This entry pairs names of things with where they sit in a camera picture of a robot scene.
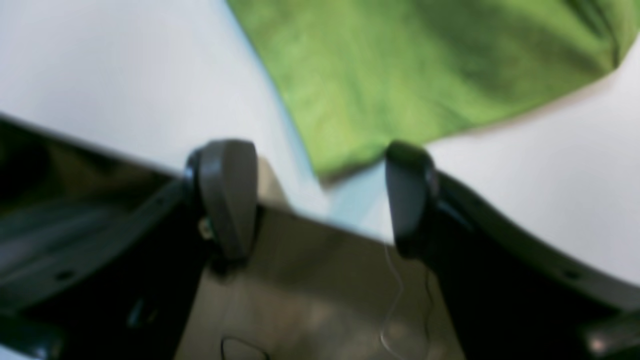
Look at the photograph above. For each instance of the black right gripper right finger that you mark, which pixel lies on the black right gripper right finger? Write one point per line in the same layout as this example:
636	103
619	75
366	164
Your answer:
509	295

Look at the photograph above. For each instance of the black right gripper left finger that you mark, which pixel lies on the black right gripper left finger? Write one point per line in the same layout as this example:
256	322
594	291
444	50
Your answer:
111	273

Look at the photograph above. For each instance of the green T-shirt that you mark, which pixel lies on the green T-shirt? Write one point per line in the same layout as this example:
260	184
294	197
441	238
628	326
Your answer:
355	75

